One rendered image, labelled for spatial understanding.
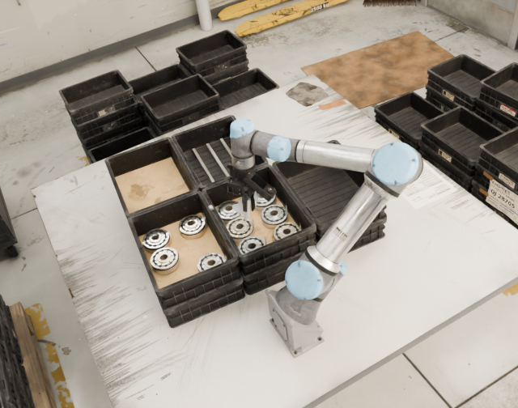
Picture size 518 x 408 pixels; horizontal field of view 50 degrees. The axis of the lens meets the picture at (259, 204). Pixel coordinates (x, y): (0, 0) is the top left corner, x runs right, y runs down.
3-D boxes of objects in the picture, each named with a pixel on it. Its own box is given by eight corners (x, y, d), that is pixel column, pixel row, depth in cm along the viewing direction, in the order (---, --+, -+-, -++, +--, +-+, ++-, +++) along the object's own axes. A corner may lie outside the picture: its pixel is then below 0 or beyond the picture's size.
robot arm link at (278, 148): (298, 140, 173) (267, 132, 178) (285, 137, 163) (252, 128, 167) (291, 164, 174) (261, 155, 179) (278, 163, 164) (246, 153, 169)
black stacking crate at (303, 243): (318, 248, 201) (317, 227, 193) (244, 280, 195) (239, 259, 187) (272, 185, 228) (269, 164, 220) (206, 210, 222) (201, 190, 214)
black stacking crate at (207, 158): (272, 184, 229) (269, 163, 221) (205, 210, 222) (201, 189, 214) (235, 135, 256) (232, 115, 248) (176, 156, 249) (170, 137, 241)
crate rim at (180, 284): (240, 263, 188) (239, 259, 186) (157, 298, 181) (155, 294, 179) (201, 193, 215) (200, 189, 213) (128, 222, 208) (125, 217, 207)
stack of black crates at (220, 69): (236, 85, 410) (227, 28, 379) (256, 103, 390) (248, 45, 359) (188, 104, 399) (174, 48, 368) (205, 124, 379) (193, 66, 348)
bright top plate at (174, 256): (182, 261, 198) (182, 260, 198) (157, 274, 195) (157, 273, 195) (171, 244, 205) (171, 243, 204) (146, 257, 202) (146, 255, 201)
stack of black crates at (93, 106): (136, 125, 388) (117, 68, 356) (150, 146, 368) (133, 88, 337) (81, 146, 376) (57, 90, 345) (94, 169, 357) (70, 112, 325)
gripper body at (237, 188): (235, 184, 191) (234, 155, 184) (258, 189, 188) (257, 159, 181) (227, 197, 186) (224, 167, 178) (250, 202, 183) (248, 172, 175)
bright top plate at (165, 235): (171, 244, 205) (171, 243, 204) (145, 252, 203) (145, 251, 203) (166, 226, 212) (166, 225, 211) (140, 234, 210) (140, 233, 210)
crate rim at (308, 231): (318, 231, 194) (317, 226, 193) (240, 263, 188) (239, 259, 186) (270, 167, 222) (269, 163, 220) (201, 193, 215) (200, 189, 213)
